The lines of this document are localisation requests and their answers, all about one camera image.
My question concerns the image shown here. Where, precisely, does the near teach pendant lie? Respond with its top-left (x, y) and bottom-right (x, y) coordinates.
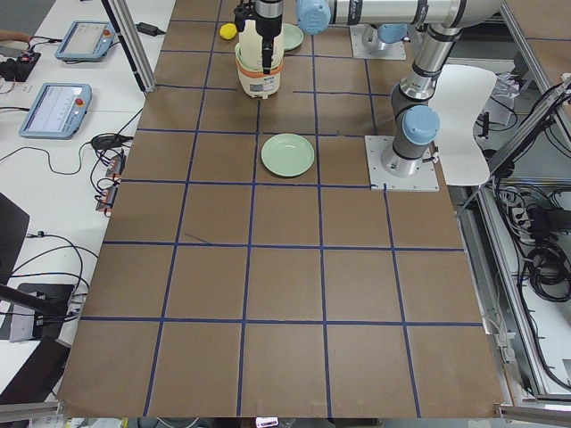
top-left (19, 83), bottom-right (92, 139)

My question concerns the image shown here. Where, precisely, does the black power adapter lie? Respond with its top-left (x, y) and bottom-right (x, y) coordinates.
top-left (136, 22), bottom-right (165, 37)

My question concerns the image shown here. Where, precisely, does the teach pendant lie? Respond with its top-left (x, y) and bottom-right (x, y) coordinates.
top-left (54, 21), bottom-right (116, 62)
top-left (19, 83), bottom-right (92, 139)

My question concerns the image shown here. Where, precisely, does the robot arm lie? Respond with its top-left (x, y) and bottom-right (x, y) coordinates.
top-left (381, 24), bottom-right (461, 177)
top-left (234, 0), bottom-right (501, 43)

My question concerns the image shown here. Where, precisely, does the far teach pendant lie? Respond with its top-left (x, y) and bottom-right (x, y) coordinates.
top-left (54, 21), bottom-right (116, 62)

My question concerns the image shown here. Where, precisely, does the green plate near arm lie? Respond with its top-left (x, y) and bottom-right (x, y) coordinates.
top-left (261, 134), bottom-right (315, 177)
top-left (282, 23), bottom-right (304, 52)

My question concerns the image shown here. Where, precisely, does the yellow toy bell pepper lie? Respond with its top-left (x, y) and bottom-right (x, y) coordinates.
top-left (219, 22), bottom-right (238, 40)

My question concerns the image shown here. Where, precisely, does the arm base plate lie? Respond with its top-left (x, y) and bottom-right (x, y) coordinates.
top-left (365, 136), bottom-right (439, 192)
top-left (350, 23), bottom-right (408, 61)

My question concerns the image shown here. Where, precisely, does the aluminium frame post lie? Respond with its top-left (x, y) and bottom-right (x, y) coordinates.
top-left (101, 0), bottom-right (156, 94)

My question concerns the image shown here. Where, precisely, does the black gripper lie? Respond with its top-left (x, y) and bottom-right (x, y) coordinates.
top-left (261, 38), bottom-right (273, 75)
top-left (234, 2), bottom-right (256, 32)

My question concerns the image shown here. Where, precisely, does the white rice cooker orange handle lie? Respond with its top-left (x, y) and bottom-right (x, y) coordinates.
top-left (235, 20), bottom-right (285, 99)

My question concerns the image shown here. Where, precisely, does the white chair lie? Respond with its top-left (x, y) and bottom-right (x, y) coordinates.
top-left (428, 64), bottom-right (496, 186)

